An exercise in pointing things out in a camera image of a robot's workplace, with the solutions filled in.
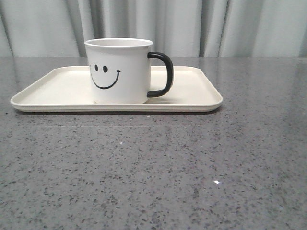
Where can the grey pleated curtain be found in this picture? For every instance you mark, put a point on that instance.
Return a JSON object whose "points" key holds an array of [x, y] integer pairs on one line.
{"points": [[179, 28]]}

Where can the cream rectangular plastic tray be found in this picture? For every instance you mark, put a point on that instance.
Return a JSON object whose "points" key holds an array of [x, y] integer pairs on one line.
{"points": [[67, 89]]}

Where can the white smiley mug black handle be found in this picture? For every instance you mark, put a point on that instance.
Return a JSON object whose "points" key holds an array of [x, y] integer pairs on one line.
{"points": [[120, 70]]}

